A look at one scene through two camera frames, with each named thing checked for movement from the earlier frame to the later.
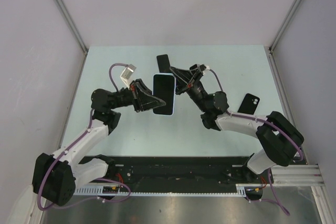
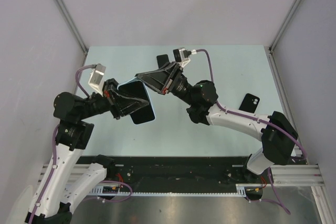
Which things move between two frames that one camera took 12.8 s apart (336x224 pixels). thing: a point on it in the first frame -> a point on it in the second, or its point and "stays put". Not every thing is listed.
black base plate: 166,170 stays put
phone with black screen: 164,87 -> 137,89
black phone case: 249,104 stays put
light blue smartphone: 164,86 -> 136,87
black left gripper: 142,97 -> 120,105
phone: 163,63 stays put
